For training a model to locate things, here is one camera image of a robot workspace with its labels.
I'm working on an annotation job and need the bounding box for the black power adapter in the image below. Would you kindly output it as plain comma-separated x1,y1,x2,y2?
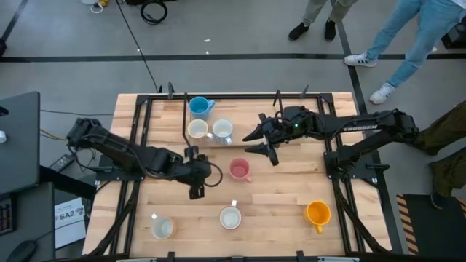
49,154,76,172

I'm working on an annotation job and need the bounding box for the thin black cable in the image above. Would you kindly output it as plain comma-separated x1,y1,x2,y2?
39,108,114,117

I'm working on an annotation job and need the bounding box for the grey diamond pattern mug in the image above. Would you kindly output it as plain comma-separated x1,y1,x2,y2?
218,199,242,231

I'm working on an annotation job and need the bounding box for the grey laptop lid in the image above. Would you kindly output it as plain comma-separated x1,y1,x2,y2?
0,90,41,196

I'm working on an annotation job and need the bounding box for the orange leaf pattern mug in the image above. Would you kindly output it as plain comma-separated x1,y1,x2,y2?
186,119,214,142

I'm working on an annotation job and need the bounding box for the black computer mouse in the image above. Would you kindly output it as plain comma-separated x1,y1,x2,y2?
5,239,37,262

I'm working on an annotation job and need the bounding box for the long black floor cable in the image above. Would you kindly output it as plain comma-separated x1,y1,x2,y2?
115,0,162,92

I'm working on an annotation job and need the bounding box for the wooden shelf with black frame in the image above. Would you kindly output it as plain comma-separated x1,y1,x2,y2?
181,89,288,152

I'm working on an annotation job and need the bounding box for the yellow mug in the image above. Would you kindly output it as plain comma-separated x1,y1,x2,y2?
303,200,332,234

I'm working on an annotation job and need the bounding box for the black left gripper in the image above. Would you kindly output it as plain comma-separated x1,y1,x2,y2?
183,145,214,200

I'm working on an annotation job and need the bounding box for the white printed paper sheet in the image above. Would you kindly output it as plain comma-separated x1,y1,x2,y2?
54,196,87,250

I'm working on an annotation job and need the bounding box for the coiled black cable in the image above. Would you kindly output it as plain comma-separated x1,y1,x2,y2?
140,0,169,25

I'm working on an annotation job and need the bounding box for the black aluminium table frame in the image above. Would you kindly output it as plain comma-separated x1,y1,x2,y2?
87,82,394,262

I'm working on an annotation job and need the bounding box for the dark keyboard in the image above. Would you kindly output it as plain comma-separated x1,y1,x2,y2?
0,196,16,236

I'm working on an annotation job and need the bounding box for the black mat with hazard stripes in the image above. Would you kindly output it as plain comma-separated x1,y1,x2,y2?
395,194,466,255

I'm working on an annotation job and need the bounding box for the tan patterned mug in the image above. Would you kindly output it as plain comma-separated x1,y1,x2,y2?
150,213,176,241

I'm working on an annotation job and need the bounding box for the person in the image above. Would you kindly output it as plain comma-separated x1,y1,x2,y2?
414,101,466,210
344,0,466,106
287,0,360,42

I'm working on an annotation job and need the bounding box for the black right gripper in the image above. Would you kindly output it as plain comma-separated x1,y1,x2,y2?
242,113,292,167

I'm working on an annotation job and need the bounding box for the pink mug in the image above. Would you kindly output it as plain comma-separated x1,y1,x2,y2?
229,156,253,184

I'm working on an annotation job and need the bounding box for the blue tile pattern mug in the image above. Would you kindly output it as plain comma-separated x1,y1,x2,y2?
212,118,234,146

